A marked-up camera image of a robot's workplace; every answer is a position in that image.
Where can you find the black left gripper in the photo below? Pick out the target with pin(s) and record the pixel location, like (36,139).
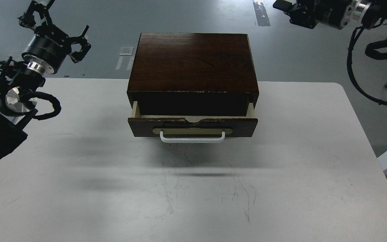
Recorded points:
(47,48)

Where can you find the white floor tape marks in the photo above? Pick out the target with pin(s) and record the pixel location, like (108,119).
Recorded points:
(127,54)

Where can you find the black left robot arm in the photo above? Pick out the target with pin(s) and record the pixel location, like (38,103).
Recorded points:
(20,102)

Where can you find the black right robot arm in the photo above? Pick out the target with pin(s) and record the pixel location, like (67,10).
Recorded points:
(368,14)

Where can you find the grey floor tape strip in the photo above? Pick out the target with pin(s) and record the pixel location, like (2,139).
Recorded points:
(262,18)

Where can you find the dark wooden drawer cabinet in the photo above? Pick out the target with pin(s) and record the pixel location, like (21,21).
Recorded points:
(199,74)

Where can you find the dark wooden drawer front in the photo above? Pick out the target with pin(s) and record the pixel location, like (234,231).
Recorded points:
(192,126)

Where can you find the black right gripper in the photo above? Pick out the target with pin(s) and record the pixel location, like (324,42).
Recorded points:
(300,15)

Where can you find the white drawer handle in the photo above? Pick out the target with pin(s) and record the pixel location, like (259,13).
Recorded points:
(193,140)

